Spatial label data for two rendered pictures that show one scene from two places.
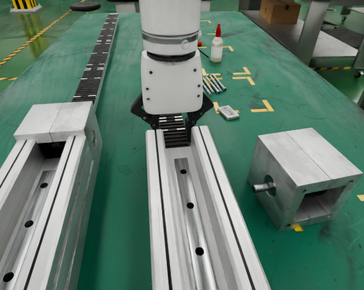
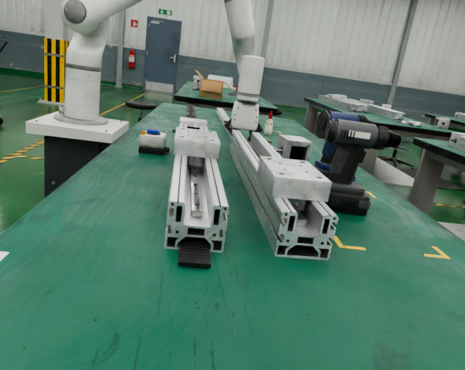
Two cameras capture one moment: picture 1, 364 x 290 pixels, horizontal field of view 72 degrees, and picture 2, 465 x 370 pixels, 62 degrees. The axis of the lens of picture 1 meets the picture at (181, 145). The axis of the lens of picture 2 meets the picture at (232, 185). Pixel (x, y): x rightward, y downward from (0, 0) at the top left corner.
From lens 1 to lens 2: 1.09 m
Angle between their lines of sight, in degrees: 22
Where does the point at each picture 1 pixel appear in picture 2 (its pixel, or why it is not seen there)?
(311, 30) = (369, 154)
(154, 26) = (243, 89)
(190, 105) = (251, 125)
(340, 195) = (306, 153)
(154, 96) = (237, 118)
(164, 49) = (245, 98)
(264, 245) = not seen: hidden behind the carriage
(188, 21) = (256, 89)
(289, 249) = not seen: hidden behind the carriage
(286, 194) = (285, 147)
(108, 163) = not seen: hidden behind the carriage
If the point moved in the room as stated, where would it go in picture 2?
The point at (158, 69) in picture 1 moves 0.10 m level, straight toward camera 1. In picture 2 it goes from (241, 106) to (244, 110)
